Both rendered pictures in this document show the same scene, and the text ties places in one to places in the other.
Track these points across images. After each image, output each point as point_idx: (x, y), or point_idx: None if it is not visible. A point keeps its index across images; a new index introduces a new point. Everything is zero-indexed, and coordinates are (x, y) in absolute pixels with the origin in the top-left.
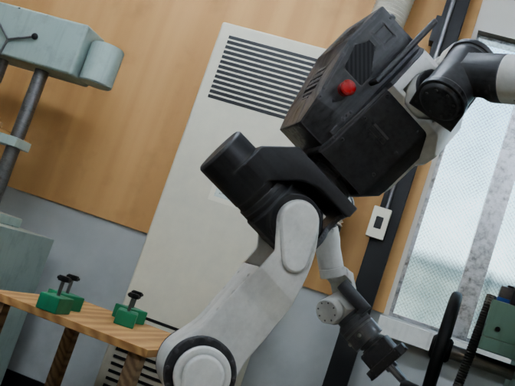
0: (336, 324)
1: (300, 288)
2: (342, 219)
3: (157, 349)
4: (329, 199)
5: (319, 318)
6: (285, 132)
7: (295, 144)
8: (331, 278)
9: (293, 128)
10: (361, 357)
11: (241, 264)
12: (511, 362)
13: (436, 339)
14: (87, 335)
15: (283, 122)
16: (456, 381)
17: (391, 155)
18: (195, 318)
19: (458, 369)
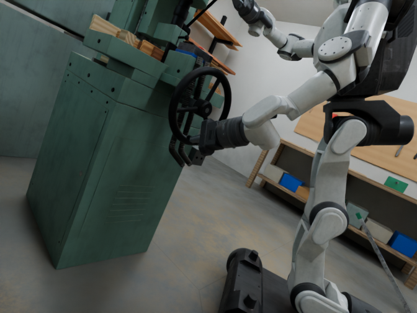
0: (250, 141)
1: (315, 152)
2: (319, 63)
3: None
4: (337, 112)
5: (267, 149)
6: (391, 90)
7: (381, 90)
8: (286, 116)
9: (383, 93)
10: (223, 148)
11: (349, 164)
12: (141, 73)
13: (228, 115)
14: None
15: (401, 83)
16: (192, 121)
17: None
18: (344, 202)
19: (194, 113)
